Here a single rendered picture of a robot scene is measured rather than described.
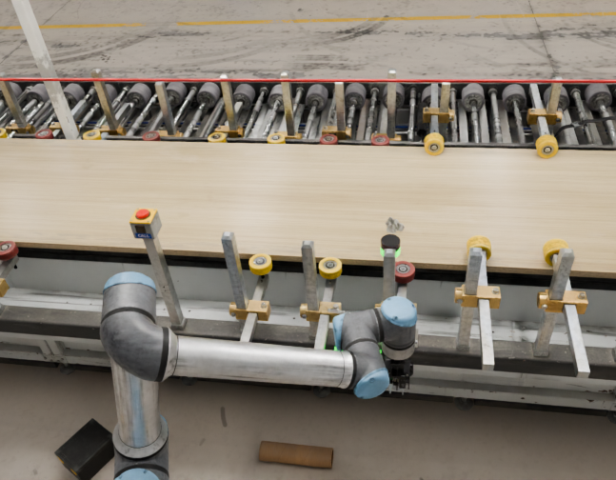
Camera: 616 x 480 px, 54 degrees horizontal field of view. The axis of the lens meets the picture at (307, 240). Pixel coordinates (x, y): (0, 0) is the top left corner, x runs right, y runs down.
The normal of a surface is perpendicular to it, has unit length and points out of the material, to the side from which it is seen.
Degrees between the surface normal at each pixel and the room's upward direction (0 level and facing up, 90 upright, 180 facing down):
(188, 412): 0
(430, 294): 90
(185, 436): 0
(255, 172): 0
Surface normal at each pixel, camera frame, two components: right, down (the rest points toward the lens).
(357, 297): -0.15, 0.66
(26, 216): -0.07, -0.74
